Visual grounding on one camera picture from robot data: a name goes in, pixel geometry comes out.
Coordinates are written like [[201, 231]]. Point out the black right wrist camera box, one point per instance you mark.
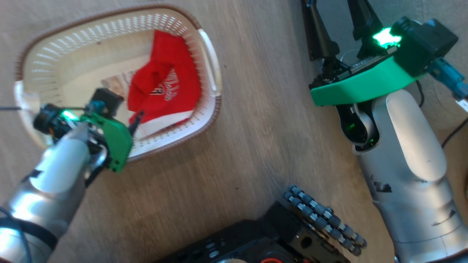
[[424, 42]]

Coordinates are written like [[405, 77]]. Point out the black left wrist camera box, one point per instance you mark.
[[108, 99]]

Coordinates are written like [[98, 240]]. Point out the red jersey with white lettering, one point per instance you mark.
[[164, 84]]

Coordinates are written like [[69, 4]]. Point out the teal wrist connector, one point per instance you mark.
[[449, 78], [98, 107]]

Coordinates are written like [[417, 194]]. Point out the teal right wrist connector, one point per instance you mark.
[[449, 78]]

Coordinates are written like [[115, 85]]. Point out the grey roller omni wheel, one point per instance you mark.
[[325, 217]]

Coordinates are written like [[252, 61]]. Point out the beige plastic laundry basket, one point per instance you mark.
[[87, 51]]

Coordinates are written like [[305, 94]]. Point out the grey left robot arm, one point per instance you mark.
[[47, 182]]

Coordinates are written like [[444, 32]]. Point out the black left wrist motor cylinder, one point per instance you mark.
[[47, 118]]

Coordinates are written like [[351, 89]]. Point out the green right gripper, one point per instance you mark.
[[365, 82]]

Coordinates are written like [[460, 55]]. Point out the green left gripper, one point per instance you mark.
[[117, 140]]

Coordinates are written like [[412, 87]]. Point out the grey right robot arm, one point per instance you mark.
[[409, 164]]

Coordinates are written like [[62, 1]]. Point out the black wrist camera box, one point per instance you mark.
[[424, 42], [108, 99]]

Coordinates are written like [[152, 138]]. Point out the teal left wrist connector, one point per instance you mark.
[[98, 107]]

